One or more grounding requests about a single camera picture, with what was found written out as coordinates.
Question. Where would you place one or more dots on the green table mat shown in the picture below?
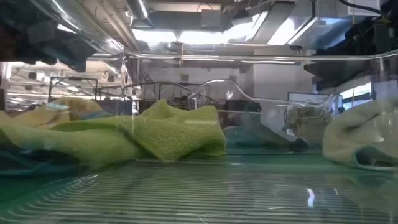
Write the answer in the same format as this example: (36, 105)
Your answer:
(280, 153)

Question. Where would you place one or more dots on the pale green microfiber towel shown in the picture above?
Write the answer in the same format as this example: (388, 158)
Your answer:
(348, 133)

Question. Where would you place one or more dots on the teal microfiber towel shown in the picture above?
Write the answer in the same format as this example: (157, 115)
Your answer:
(248, 137)

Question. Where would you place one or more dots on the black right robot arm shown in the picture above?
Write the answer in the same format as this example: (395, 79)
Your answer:
(373, 34)

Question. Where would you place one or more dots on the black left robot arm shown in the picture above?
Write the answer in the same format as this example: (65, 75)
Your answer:
(37, 34)

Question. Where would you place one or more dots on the clear plastic container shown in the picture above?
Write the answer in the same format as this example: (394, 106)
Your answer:
(199, 193)
(273, 115)

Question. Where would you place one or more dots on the yellow microfiber towel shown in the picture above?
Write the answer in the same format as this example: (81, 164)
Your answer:
(37, 116)

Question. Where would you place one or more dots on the lime green microfiber towel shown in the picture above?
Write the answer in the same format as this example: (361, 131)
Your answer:
(174, 137)

